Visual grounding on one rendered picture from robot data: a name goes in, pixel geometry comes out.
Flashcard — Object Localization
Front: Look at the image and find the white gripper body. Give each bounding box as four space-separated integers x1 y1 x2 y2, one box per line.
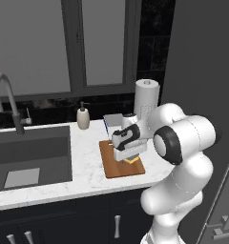
113 140 149 162

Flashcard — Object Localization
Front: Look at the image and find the brown wooden cutting board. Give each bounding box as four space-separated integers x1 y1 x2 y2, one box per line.
98 139 147 180

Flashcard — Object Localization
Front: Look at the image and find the grey box with blue edge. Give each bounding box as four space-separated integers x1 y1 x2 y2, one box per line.
102 112 125 141

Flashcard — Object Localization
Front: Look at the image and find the beige soap dispenser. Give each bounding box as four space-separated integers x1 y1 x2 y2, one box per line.
76 101 92 131

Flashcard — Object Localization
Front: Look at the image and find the white paper towel roll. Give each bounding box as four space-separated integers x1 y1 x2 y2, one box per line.
133 78 161 122

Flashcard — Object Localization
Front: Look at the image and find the dark cupboard door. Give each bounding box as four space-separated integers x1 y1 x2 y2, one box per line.
0 209 19 244
18 203 79 244
77 189 154 244

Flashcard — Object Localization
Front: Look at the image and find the dark grey sink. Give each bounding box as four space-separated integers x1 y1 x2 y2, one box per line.
0 125 73 193

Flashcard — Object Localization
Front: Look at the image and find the dark grey fridge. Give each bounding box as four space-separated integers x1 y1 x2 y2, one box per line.
159 0 229 244

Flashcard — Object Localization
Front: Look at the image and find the dark framed window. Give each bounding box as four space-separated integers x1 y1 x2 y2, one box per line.
0 0 143 103

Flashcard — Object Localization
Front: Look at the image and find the grey curved sink tap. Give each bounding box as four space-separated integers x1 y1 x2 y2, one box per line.
0 71 33 135

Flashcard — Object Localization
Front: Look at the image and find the grey fridge handle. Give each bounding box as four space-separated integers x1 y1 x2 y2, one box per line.
205 214 229 241

